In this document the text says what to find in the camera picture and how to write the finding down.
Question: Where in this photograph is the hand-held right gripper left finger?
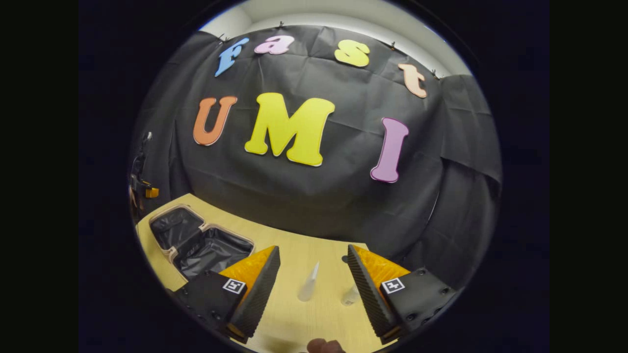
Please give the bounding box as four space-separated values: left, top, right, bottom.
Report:
169 245 281 344

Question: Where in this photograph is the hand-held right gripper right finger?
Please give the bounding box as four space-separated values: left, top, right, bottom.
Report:
347 244 459 345

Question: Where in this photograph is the white squeeze tube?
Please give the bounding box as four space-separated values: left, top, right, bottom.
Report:
297 261 320 302

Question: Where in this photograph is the pink suitcase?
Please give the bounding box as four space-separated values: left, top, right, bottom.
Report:
149 204 256 281

